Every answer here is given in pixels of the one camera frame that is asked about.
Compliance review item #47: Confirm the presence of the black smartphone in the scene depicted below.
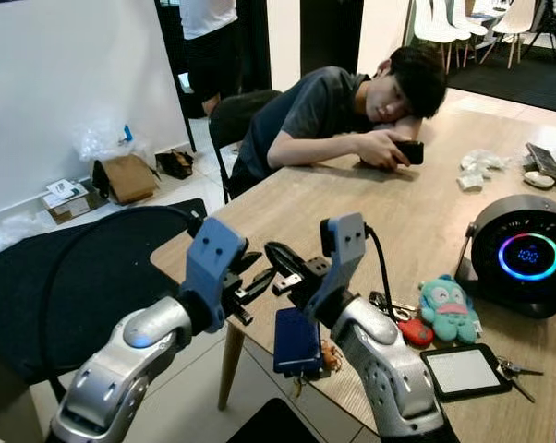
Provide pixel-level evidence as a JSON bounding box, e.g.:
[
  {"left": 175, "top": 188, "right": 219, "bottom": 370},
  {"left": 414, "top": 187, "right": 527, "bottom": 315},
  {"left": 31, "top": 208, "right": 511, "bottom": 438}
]
[{"left": 393, "top": 140, "right": 425, "bottom": 166}]

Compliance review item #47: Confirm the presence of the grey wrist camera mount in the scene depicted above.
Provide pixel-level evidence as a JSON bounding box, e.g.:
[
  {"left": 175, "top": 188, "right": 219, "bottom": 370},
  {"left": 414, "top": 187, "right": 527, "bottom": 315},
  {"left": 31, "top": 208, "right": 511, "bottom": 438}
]
[
  {"left": 181, "top": 217, "right": 247, "bottom": 333},
  {"left": 306, "top": 212, "right": 368, "bottom": 324}
]

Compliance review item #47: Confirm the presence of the brown cardboard box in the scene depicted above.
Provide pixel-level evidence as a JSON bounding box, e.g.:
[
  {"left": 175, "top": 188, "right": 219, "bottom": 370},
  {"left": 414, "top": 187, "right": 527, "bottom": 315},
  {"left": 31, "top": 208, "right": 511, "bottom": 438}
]
[{"left": 91, "top": 154, "right": 161, "bottom": 206}]

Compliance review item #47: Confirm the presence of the white dining chair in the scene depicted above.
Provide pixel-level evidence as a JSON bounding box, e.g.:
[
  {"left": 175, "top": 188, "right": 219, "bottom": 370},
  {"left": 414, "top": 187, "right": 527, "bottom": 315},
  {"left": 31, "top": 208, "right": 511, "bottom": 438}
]
[
  {"left": 481, "top": 0, "right": 538, "bottom": 70},
  {"left": 430, "top": 0, "right": 468, "bottom": 66},
  {"left": 412, "top": 0, "right": 450, "bottom": 45}
]

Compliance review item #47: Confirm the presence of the small box with papers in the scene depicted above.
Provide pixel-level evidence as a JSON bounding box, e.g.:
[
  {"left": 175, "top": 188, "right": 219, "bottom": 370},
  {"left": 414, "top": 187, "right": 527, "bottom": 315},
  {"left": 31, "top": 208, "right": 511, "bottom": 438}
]
[{"left": 41, "top": 180, "right": 94, "bottom": 225}]

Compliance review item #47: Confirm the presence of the black folding chair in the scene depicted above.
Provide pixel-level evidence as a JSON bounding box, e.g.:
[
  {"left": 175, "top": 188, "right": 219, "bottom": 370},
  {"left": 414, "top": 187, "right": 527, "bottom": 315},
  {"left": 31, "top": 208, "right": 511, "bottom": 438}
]
[{"left": 209, "top": 89, "right": 284, "bottom": 204}]

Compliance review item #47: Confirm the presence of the white computer mouse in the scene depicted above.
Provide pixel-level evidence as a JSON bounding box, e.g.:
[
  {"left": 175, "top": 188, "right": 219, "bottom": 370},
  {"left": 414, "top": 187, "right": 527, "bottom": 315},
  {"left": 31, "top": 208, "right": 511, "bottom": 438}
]
[{"left": 524, "top": 172, "right": 556, "bottom": 191}]

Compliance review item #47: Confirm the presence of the dark carpet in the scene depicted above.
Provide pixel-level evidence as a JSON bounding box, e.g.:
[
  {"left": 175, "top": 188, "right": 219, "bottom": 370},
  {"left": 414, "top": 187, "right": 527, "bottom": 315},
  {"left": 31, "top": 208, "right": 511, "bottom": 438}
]
[{"left": 449, "top": 51, "right": 556, "bottom": 116}]

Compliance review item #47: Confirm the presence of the round black device light ring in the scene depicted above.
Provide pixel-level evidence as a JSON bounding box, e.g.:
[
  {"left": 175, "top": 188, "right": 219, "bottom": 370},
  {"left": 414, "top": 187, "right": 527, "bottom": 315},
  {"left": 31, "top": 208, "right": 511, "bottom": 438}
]
[{"left": 453, "top": 194, "right": 556, "bottom": 319}]

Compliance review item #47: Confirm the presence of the clear plastic sheet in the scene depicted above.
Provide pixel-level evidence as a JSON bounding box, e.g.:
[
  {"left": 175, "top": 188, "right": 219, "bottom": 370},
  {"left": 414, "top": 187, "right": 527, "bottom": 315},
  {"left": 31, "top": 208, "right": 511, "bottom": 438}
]
[{"left": 0, "top": 214, "right": 39, "bottom": 252}]

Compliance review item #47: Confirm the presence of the crumpled white plastic wrap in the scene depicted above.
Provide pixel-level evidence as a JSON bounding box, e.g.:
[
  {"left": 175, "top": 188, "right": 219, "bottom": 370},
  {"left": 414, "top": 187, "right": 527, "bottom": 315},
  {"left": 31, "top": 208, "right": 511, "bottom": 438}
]
[{"left": 461, "top": 150, "right": 510, "bottom": 176}]

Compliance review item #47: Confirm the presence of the red round key fob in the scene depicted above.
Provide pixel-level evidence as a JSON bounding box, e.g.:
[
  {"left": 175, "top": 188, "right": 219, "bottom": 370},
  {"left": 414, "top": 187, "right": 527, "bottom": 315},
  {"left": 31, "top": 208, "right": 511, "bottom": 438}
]
[{"left": 396, "top": 316, "right": 436, "bottom": 350}]

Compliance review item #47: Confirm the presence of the blue wallet keychain with keys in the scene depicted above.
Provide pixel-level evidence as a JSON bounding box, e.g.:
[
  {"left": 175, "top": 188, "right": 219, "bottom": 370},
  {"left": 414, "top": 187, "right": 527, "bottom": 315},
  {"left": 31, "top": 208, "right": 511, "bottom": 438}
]
[{"left": 273, "top": 307, "right": 344, "bottom": 381}]

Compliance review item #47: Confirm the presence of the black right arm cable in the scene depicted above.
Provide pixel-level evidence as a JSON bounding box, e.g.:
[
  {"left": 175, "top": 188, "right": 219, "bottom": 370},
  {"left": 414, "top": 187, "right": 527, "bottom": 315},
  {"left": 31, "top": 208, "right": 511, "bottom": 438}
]
[{"left": 363, "top": 226, "right": 394, "bottom": 315}]

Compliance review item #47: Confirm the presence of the black key bunch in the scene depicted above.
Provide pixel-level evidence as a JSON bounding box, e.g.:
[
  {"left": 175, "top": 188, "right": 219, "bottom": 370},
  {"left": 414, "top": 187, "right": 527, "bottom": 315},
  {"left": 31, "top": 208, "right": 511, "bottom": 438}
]
[{"left": 369, "top": 292, "right": 417, "bottom": 322}]

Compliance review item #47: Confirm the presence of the dark tilted tablet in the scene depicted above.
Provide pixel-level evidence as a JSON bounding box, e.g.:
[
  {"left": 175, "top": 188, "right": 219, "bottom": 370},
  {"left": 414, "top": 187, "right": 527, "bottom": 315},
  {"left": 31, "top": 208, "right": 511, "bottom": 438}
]
[{"left": 526, "top": 143, "right": 556, "bottom": 176}]

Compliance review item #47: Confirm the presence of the small black bag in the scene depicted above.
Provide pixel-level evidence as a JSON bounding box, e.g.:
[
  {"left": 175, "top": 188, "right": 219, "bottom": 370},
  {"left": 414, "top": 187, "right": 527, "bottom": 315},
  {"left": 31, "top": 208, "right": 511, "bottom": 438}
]
[{"left": 156, "top": 150, "right": 196, "bottom": 180}]

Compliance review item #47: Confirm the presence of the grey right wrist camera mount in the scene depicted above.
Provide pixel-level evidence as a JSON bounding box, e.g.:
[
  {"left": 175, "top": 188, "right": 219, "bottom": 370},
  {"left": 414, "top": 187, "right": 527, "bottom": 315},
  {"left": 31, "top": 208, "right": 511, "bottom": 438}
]
[{"left": 306, "top": 212, "right": 368, "bottom": 324}]

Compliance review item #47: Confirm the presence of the black door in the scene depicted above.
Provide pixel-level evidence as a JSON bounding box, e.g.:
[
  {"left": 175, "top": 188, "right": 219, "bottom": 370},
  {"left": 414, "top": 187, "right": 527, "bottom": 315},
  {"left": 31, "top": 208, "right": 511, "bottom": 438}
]
[{"left": 301, "top": 0, "right": 362, "bottom": 79}]

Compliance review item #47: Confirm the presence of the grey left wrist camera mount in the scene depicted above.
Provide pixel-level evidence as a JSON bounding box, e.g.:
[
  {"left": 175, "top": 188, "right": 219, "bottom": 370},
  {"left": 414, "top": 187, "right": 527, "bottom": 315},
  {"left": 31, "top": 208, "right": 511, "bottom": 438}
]
[{"left": 181, "top": 217, "right": 247, "bottom": 333}]

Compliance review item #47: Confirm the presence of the large black floor mat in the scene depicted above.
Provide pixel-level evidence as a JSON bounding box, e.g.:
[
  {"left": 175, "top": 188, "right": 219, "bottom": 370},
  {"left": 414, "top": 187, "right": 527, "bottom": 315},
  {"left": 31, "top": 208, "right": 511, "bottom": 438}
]
[{"left": 0, "top": 198, "right": 210, "bottom": 389}]

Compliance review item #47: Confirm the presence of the white partition board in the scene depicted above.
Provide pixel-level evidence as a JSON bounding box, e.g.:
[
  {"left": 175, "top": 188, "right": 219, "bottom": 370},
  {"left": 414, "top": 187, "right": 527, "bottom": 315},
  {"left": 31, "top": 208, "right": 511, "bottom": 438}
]
[{"left": 0, "top": 0, "right": 191, "bottom": 218}]

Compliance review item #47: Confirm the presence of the person in white shirt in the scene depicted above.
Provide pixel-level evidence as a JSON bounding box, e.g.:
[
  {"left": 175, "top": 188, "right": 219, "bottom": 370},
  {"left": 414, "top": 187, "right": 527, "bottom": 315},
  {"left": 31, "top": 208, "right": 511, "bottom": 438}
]
[{"left": 176, "top": 0, "right": 240, "bottom": 116}]

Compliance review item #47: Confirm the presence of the clear plastic bag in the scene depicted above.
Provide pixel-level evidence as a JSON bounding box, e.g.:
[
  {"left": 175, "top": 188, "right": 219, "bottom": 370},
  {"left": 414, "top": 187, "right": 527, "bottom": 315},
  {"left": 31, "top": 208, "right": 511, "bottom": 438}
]
[{"left": 73, "top": 118, "right": 148, "bottom": 165}]

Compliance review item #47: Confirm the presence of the teal plush toy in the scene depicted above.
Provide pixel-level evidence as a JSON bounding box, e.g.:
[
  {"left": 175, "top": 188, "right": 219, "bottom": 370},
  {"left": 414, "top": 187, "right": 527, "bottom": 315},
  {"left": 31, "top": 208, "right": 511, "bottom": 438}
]
[{"left": 417, "top": 274, "right": 484, "bottom": 345}]

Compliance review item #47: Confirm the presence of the small white packet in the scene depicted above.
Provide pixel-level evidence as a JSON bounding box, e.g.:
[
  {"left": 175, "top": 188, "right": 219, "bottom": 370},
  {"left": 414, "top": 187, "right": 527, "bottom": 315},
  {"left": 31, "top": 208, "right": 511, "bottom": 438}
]
[{"left": 458, "top": 172, "right": 487, "bottom": 192}]

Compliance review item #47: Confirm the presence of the wooden table leg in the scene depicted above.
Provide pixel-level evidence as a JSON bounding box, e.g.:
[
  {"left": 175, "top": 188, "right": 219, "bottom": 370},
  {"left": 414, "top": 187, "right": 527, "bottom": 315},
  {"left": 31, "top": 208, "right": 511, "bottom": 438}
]
[{"left": 218, "top": 323, "right": 247, "bottom": 412}]

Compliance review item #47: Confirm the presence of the person in grey t-shirt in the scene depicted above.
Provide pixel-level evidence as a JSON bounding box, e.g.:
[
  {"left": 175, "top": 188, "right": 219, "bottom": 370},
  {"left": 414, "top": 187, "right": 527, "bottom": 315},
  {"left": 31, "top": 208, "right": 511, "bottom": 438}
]
[{"left": 227, "top": 44, "right": 450, "bottom": 199}]

